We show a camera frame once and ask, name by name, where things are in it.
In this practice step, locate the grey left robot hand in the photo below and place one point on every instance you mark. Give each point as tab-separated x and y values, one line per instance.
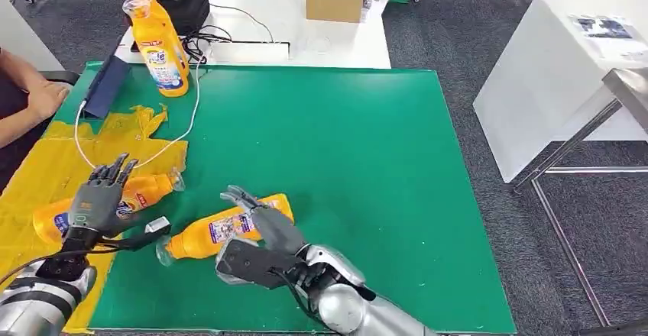
96	207

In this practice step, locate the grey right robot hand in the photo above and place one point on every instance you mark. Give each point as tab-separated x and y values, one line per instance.
276	227

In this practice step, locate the orange drink bottle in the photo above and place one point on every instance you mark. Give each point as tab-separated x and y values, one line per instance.
197	240
147	192
157	55
169	22

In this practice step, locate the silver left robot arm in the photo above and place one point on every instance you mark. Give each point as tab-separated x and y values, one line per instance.
35	303

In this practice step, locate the yellow plastic sheet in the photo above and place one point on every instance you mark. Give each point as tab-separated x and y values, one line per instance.
30	172

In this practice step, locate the green table mat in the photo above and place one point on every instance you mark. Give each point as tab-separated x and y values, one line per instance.
329	172

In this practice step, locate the person's hand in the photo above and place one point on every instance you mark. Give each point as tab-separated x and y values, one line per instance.
48	98

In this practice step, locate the dark blue tablet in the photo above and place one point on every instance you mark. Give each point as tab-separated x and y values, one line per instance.
106	88

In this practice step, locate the black chair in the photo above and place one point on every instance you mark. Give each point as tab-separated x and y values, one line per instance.
60	76

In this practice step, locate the person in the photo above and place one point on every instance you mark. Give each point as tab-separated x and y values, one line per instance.
10	96

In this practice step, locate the white table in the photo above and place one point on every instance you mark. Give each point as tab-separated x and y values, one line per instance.
25	35
546	86
329	45

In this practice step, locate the black bag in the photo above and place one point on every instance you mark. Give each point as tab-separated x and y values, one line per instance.
190	10

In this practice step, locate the printed paper sheet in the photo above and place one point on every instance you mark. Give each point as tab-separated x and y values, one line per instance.
374	2
607	32

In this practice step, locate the steel table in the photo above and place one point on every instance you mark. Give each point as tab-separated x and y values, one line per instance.
630	88

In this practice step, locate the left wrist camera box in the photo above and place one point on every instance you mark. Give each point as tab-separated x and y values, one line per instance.
158	225

